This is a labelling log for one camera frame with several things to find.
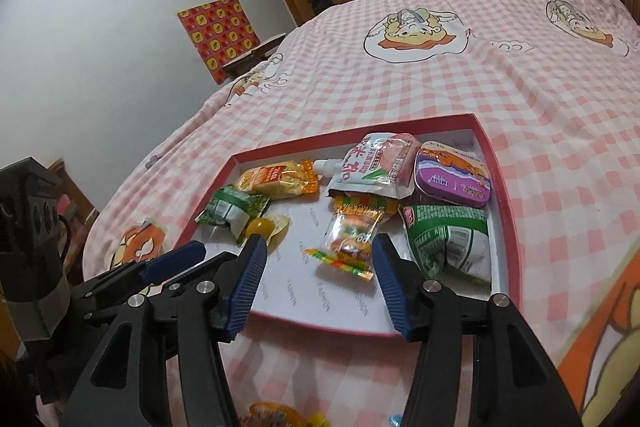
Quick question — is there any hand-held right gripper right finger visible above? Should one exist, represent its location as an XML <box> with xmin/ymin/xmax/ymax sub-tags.
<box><xmin>372</xmin><ymin>233</ymin><xmax>576</xmax><ymax>427</ymax></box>

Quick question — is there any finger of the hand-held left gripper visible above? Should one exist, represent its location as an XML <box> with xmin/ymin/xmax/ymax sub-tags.
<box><xmin>70</xmin><ymin>241</ymin><xmax>207</xmax><ymax>303</ymax></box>
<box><xmin>75</xmin><ymin>279</ymin><xmax>198</xmax><ymax>324</ymax></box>

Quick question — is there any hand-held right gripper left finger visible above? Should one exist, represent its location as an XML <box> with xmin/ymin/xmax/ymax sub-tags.
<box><xmin>60</xmin><ymin>234</ymin><xmax>268</xmax><ymax>427</ymax></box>

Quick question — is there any red shallow cardboard box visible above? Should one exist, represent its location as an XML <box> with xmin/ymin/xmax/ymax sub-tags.
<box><xmin>197</xmin><ymin>113</ymin><xmax>522</xmax><ymax>339</ymax></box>

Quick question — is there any yellow jelly cup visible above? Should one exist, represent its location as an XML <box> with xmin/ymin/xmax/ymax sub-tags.
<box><xmin>246</xmin><ymin>213</ymin><xmax>292</xmax><ymax>254</ymax></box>

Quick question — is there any large green snack packet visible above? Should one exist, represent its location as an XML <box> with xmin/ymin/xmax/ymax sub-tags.
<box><xmin>399</xmin><ymin>203</ymin><xmax>491</xmax><ymax>284</ymax></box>

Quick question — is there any clear gummy candy packet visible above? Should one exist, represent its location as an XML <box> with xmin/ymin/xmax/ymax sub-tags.
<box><xmin>307</xmin><ymin>194</ymin><xmax>398</xmax><ymax>283</ymax></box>

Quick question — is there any small green snack packet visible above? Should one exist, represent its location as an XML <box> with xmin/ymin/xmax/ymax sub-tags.
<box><xmin>194</xmin><ymin>184</ymin><xmax>271</xmax><ymax>244</ymax></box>

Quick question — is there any purple tin with orange cartoon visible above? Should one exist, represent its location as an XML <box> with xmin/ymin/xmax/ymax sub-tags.
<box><xmin>413</xmin><ymin>139</ymin><xmax>493</xmax><ymax>208</ymax></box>

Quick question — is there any wooden bedside cabinet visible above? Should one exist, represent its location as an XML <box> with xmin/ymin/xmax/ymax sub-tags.
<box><xmin>47</xmin><ymin>159</ymin><xmax>101</xmax><ymax>283</ymax></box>

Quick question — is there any orange yellow snack packet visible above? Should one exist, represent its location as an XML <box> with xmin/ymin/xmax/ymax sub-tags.
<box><xmin>236</xmin><ymin>158</ymin><xmax>321</xmax><ymax>201</ymax></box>

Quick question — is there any pink spouted drink pouch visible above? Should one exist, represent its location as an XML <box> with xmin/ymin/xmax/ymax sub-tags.
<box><xmin>314</xmin><ymin>132</ymin><xmax>417</xmax><ymax>208</ymax></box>

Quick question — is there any orange noodle snack packet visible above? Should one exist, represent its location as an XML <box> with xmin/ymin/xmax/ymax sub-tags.
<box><xmin>245</xmin><ymin>401</ymin><xmax>326</xmax><ymax>427</ymax></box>

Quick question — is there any pink checked cartoon blanket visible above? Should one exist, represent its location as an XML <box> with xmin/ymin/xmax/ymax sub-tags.
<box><xmin>82</xmin><ymin>0</ymin><xmax>640</xmax><ymax>427</ymax></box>

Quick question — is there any red yellow wall poster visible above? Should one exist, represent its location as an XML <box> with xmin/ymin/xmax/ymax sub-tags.
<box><xmin>177</xmin><ymin>0</ymin><xmax>261</xmax><ymax>85</ymax></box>

